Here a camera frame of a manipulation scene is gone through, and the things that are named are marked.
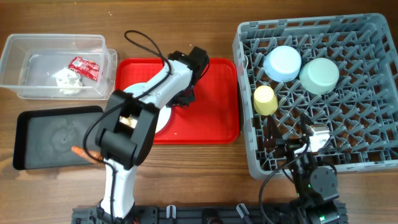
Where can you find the mint green bowl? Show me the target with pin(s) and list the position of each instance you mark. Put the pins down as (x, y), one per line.
(319, 76)

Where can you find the red snack wrapper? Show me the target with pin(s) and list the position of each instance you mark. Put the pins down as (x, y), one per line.
(87, 68)

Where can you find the red serving tray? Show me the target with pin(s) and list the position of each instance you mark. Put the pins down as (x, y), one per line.
(213, 118)

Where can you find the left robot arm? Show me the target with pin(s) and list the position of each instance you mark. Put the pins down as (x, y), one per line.
(126, 130)

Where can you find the white tissue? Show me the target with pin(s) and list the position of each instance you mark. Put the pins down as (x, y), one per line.
(68, 81)

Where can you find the large light blue plate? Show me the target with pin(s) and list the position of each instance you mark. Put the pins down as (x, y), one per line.
(165, 112)

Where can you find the orange carrot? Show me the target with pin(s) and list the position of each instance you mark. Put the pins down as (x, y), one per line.
(90, 156)

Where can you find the black waste tray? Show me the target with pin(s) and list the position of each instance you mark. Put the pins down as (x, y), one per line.
(44, 138)

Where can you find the clear plastic bin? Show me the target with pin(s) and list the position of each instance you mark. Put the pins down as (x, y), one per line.
(30, 61)

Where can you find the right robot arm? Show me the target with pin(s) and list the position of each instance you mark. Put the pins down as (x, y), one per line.
(315, 182)

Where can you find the grey dishwasher rack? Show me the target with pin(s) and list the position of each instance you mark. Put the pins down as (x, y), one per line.
(361, 112)

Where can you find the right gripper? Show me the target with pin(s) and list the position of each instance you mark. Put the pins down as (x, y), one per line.
(287, 145)

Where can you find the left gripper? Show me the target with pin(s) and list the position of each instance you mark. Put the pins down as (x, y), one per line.
(175, 102)

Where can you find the yellow cup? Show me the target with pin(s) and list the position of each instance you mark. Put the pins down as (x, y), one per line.
(265, 100)

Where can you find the peanut shells pile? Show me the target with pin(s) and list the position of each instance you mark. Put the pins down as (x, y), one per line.
(130, 121)

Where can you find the light blue saucer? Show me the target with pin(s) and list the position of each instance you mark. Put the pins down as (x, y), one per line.
(282, 64)

